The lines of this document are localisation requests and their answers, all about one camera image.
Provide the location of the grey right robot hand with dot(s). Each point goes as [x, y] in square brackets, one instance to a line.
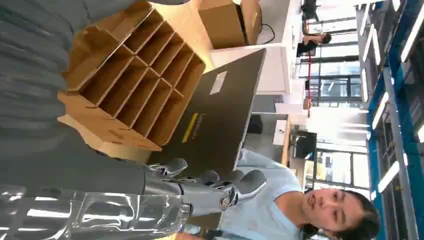
[82, 172]

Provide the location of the wooden box with dividers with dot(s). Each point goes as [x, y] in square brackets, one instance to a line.
[132, 82]

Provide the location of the dark grey laptop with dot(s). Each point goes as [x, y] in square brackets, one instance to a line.
[218, 119]

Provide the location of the brown cardboard box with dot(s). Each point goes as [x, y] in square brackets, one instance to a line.
[222, 26]

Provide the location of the white desk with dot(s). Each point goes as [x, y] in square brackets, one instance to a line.
[271, 73]

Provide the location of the black monitor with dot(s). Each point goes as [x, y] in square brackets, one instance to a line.
[304, 145]

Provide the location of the red pole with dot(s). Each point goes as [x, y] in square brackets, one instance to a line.
[309, 82]

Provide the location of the distant person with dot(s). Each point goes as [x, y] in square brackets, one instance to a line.
[311, 41]

